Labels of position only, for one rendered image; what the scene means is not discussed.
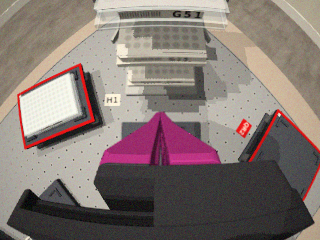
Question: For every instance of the grey plate hotel rack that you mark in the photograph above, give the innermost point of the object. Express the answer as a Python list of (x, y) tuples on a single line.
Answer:
[(159, 90)]

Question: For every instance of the cream multiwell plate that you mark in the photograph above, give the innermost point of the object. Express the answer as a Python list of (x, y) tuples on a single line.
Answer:
[(161, 47)]

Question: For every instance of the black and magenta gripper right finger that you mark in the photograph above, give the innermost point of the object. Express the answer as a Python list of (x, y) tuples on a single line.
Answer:
[(179, 147)]

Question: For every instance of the white multi-well plate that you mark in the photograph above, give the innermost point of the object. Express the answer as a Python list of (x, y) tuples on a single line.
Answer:
[(50, 105), (145, 76)]

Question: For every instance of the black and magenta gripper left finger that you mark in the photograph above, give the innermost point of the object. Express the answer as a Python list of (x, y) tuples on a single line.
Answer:
[(138, 147)]

